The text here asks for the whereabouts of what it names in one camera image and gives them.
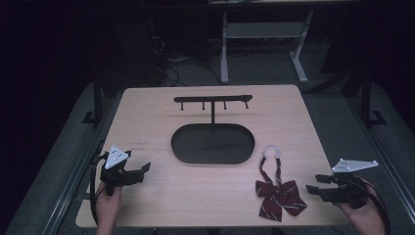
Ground black metal stand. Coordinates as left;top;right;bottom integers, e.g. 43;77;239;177
361;70;388;127
81;73;106;125

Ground grey metal rail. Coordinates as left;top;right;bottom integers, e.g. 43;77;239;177
41;96;112;235
345;96;415;217

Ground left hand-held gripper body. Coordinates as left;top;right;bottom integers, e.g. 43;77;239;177
99;144;145;197

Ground person's left hand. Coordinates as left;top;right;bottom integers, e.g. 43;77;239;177
95;181;123;226

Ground black hook rack with tray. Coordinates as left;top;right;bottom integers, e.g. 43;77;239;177
170;94;256;165

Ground grey metal table frame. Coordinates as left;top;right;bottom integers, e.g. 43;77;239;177
219;9;315;84

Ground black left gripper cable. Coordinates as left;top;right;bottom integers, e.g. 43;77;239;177
89;140;106;227

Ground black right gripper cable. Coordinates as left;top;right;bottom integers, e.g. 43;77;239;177
357;178;392;235

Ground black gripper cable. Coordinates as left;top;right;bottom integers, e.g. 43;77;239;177
357;178;392;235
89;140;106;227

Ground dark red striped bow tie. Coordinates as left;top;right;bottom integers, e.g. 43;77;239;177
254;145;308;223

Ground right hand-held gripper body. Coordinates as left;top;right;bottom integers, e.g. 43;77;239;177
324;158;380;211

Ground person's right hand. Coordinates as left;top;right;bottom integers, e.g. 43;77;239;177
337;177;384;227

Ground black floor cables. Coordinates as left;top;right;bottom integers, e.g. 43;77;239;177
152;34;223;87

